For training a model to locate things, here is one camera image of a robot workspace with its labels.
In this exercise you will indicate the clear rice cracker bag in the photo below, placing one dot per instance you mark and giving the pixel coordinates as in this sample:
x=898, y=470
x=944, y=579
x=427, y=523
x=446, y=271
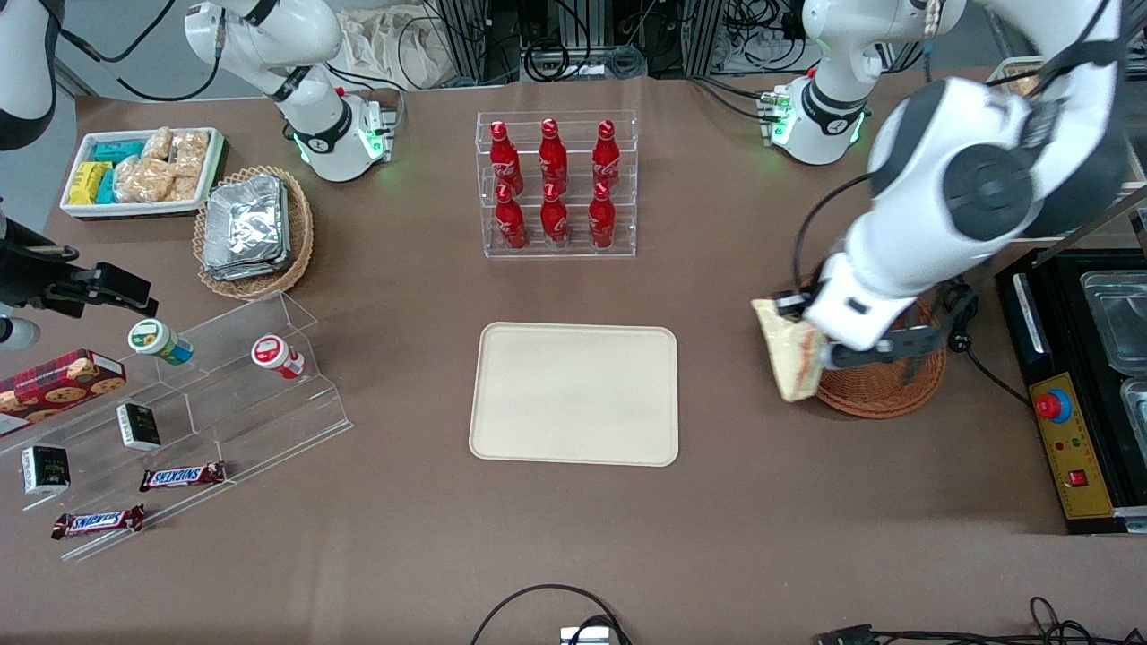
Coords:
x=158, y=143
x=183, y=188
x=143, y=179
x=191, y=152

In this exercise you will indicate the yellow snack pack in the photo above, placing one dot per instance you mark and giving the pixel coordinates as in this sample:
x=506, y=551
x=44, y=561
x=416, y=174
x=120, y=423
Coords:
x=86, y=183

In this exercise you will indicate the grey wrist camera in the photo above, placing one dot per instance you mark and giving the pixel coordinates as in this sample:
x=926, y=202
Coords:
x=834, y=356
x=16, y=333

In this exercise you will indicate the light oval wicker basket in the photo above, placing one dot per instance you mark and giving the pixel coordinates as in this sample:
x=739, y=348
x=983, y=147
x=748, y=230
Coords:
x=300, y=233

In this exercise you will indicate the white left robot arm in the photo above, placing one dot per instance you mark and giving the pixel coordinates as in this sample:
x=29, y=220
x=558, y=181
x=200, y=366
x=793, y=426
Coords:
x=905, y=242

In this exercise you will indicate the beige rectangular tray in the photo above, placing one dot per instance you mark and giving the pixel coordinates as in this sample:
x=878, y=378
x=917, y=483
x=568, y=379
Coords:
x=573, y=394

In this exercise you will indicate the brown round wicker basket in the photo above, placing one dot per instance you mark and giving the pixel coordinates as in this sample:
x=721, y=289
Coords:
x=874, y=394

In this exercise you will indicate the clear acrylic stepped display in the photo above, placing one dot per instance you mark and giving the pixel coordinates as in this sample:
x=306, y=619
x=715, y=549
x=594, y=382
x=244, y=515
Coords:
x=260, y=421

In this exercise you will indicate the white snack tray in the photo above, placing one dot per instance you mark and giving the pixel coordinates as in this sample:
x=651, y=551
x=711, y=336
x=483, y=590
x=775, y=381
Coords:
x=134, y=208

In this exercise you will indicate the white cloth bag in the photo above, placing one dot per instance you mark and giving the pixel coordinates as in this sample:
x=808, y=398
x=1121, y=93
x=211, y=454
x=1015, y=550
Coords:
x=394, y=45

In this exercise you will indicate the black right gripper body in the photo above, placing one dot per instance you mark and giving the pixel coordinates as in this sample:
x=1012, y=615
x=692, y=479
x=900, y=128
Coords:
x=27, y=276

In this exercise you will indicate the black appliance base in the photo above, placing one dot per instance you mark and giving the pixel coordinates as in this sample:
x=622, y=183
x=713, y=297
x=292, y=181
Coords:
x=1062, y=305

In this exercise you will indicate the red cola bottle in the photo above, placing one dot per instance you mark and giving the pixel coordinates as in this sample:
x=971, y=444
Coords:
x=607, y=159
x=511, y=224
x=553, y=157
x=555, y=222
x=504, y=161
x=602, y=222

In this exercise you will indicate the silver foil pack stack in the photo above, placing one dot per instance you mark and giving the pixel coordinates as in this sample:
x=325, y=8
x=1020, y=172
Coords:
x=244, y=228

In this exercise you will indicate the small silver device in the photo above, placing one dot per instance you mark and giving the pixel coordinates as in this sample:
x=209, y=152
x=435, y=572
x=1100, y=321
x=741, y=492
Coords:
x=587, y=636

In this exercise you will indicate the triangular sandwich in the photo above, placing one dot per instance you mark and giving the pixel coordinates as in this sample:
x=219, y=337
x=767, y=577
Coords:
x=793, y=363

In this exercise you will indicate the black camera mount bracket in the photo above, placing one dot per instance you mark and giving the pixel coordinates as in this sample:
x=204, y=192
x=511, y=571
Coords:
x=896, y=345

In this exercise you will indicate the green lid yogurt cup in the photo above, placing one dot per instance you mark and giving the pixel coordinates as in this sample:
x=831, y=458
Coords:
x=154, y=339

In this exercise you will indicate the clear acrylic bottle rack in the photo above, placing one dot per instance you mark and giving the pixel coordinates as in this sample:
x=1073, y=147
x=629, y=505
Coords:
x=627, y=242

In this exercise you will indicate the red cookie box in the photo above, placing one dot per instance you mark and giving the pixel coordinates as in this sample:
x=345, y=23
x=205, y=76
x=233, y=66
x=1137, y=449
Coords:
x=54, y=390

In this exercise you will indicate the yellow emergency stop box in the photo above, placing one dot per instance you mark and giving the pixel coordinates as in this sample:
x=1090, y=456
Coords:
x=1080, y=457

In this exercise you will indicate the clear plastic container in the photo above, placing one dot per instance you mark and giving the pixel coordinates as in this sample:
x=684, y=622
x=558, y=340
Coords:
x=1120, y=318
x=1136, y=412

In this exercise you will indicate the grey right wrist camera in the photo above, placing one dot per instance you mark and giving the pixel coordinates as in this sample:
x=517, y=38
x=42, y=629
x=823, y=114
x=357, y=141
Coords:
x=16, y=333

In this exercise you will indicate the red lid yogurt cup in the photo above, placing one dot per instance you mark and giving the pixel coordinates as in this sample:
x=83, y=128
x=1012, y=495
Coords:
x=271, y=353

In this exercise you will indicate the small black box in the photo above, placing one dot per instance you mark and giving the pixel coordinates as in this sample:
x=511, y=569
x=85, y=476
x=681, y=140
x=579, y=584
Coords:
x=45, y=469
x=138, y=426

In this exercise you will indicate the bagged bread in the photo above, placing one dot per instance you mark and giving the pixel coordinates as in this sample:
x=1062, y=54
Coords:
x=1026, y=86

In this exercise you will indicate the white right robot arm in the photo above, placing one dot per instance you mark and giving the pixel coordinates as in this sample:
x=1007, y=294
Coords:
x=314, y=98

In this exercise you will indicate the teal snack pack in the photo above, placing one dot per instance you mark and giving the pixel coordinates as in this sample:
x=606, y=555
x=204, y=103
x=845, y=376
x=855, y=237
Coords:
x=118, y=150
x=107, y=186

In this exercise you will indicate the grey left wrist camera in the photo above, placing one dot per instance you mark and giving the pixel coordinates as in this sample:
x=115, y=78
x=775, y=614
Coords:
x=834, y=356

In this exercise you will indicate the snickers chocolate bar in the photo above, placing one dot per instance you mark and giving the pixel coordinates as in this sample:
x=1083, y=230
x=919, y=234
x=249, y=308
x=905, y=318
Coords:
x=99, y=521
x=182, y=477

